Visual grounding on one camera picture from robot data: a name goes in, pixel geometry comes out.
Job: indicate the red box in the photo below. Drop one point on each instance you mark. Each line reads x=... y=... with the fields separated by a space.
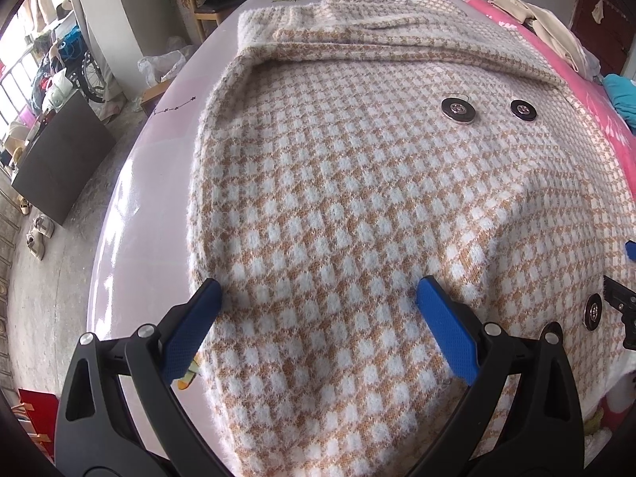
x=39 y=417

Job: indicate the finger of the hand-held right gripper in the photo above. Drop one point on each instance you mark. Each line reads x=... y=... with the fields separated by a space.
x=631 y=251
x=627 y=298

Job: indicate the pink floral blanket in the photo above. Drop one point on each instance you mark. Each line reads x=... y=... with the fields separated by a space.
x=591 y=94

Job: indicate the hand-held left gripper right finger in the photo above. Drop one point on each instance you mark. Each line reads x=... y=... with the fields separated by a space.
x=447 y=333

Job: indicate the metal railing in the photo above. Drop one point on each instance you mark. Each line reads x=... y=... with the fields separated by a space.
x=10 y=124

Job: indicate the pair of beige shoes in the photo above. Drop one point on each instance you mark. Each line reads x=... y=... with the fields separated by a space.
x=38 y=236

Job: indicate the small hanging cream cloth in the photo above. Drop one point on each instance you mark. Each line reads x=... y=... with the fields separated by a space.
x=598 y=11

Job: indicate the teal cloth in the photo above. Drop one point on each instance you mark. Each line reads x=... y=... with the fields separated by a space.
x=623 y=104

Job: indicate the beige white houndstooth coat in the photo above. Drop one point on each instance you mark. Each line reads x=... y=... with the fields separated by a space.
x=372 y=208

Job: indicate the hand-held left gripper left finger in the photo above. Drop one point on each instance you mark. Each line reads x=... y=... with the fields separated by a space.
x=191 y=333

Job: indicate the cardboard box on floor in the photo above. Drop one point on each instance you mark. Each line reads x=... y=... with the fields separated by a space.
x=151 y=99

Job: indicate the grey cloth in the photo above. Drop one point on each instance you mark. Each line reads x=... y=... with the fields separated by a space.
x=591 y=64

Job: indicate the wooden chair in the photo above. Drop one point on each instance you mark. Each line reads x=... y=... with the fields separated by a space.
x=201 y=5

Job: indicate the white plastic bag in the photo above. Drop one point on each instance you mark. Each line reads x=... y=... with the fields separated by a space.
x=161 y=67

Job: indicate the cream clothes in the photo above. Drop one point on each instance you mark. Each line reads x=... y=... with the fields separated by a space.
x=541 y=25

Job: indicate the dark cabinet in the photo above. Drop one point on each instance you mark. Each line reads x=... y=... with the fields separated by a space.
x=64 y=159

